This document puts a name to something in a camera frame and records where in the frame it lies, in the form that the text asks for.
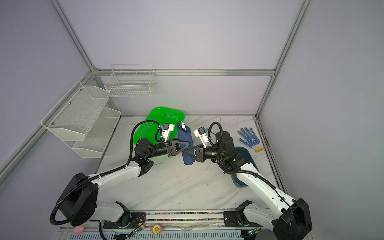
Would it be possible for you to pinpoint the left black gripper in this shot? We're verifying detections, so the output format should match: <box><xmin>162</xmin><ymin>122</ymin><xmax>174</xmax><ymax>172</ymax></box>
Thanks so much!
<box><xmin>146</xmin><ymin>138</ymin><xmax>191</xmax><ymax>159</ymax></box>

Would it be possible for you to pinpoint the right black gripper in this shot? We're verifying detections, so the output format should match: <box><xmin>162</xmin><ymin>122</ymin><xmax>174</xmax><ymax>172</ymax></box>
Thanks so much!
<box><xmin>183</xmin><ymin>142</ymin><xmax>224</xmax><ymax>164</ymax></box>

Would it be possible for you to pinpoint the dark blue paper napkin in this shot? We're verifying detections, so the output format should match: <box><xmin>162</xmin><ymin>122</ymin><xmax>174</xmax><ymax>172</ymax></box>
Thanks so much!
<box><xmin>177</xmin><ymin>121</ymin><xmax>194</xmax><ymax>166</ymax></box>

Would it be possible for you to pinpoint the silver metal spoon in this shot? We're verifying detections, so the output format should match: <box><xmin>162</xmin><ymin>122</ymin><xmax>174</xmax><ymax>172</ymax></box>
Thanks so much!
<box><xmin>181</xmin><ymin>122</ymin><xmax>187</xmax><ymax>132</ymax></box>

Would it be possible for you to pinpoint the green plastic perforated basket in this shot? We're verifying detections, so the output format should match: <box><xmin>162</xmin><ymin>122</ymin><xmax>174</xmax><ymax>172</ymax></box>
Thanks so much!
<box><xmin>133</xmin><ymin>106</ymin><xmax>186</xmax><ymax>148</ymax></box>

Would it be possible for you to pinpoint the dark teal plastic tray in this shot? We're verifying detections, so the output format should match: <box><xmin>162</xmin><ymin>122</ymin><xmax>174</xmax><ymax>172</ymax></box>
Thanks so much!
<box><xmin>230</xmin><ymin>146</ymin><xmax>259</xmax><ymax>188</ymax></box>

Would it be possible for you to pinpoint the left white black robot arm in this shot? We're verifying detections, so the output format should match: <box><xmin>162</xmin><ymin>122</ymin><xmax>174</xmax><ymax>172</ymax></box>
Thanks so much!
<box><xmin>50</xmin><ymin>138</ymin><xmax>192</xmax><ymax>227</ymax></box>

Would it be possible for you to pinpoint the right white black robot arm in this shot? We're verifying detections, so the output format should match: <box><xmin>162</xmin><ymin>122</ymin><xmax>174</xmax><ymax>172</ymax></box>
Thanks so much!
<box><xmin>184</xmin><ymin>128</ymin><xmax>313</xmax><ymax>240</ymax></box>

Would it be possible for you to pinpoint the blue white work glove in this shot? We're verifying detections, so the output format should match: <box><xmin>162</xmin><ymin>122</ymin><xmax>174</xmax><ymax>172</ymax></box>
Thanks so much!
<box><xmin>238</xmin><ymin>128</ymin><xmax>265</xmax><ymax>153</ymax></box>

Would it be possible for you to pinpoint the pink green round toy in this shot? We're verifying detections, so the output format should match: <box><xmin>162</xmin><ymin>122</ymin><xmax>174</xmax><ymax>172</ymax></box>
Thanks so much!
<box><xmin>150</xmin><ymin>225</ymin><xmax>163</xmax><ymax>234</ymax></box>

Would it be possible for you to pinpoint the white mesh two-tier shelf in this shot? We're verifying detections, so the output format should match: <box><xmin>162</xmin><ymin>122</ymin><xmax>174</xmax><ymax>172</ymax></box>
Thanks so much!
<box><xmin>41</xmin><ymin>82</ymin><xmax>121</xmax><ymax>159</ymax></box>

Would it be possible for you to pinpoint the pink toy figure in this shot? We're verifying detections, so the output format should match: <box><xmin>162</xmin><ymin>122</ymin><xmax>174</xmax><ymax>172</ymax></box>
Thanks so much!
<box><xmin>73</xmin><ymin>226</ymin><xmax>85</xmax><ymax>234</ymax></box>

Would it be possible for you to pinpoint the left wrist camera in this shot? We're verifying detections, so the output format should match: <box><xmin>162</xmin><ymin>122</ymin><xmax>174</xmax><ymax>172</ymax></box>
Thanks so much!
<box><xmin>162</xmin><ymin>123</ymin><xmax>175</xmax><ymax>142</ymax></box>

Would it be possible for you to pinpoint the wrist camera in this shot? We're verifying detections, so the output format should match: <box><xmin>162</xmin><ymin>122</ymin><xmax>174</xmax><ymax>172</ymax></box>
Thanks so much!
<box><xmin>194</xmin><ymin>127</ymin><xmax>209</xmax><ymax>148</ymax></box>
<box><xmin>162</xmin><ymin>123</ymin><xmax>175</xmax><ymax>142</ymax></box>

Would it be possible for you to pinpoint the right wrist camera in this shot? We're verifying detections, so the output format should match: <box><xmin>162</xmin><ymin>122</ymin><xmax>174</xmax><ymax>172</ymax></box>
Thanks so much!
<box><xmin>194</xmin><ymin>127</ymin><xmax>209</xmax><ymax>148</ymax></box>

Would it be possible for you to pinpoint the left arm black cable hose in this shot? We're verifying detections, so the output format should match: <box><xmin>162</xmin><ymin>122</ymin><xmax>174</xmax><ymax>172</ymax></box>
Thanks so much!
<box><xmin>49</xmin><ymin>119</ymin><xmax>164</xmax><ymax>240</ymax></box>

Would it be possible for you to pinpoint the aluminium front rail frame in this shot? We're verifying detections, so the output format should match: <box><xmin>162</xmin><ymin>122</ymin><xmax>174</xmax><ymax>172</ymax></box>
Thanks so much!
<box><xmin>55</xmin><ymin>209</ymin><xmax>276</xmax><ymax>240</ymax></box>

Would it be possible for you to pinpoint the white wire wall basket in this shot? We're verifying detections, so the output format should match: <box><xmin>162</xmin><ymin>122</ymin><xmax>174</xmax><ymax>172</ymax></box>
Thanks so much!
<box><xmin>105</xmin><ymin>65</ymin><xmax>157</xmax><ymax>97</ymax></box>

